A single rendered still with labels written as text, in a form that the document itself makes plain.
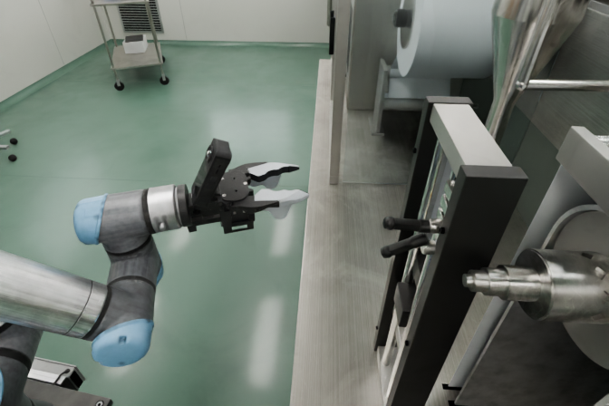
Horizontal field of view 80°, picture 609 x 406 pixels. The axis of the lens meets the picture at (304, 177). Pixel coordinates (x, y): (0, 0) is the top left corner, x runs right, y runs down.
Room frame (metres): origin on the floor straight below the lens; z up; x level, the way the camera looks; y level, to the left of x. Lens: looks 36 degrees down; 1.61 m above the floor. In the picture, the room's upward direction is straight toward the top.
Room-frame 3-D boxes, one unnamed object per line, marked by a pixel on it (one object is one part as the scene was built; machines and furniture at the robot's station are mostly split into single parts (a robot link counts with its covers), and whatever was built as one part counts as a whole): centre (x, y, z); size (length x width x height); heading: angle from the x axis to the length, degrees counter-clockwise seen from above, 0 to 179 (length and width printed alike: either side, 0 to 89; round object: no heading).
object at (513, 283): (0.21, -0.18, 1.34); 0.06 x 0.03 x 0.03; 86
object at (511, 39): (0.67, -0.40, 1.19); 0.14 x 0.14 x 0.57
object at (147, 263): (0.42, 0.30, 1.12); 0.11 x 0.08 x 0.11; 15
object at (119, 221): (0.43, 0.30, 1.21); 0.11 x 0.08 x 0.09; 105
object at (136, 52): (4.28, 1.97, 0.51); 0.91 x 0.58 x 1.02; 20
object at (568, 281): (0.21, -0.24, 1.34); 0.06 x 0.06 x 0.06; 86
